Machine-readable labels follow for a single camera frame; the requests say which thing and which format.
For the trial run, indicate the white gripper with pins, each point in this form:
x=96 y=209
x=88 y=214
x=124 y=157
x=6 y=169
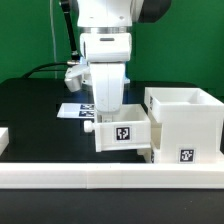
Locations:
x=108 y=86

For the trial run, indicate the white drawer with tag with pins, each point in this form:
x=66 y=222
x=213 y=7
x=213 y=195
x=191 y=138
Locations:
x=129 y=129

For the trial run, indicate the white drawer front with knob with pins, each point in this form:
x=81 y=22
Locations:
x=147 y=154

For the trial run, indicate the white drawer cabinet box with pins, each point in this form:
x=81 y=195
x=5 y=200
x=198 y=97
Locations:
x=186 y=125

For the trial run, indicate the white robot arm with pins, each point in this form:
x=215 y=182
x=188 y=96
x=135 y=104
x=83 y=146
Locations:
x=101 y=44

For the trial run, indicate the white base tag plate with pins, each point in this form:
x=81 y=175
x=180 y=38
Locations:
x=76 y=110

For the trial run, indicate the white U-shaped fence wall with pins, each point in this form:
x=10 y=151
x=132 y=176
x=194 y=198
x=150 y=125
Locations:
x=65 y=158

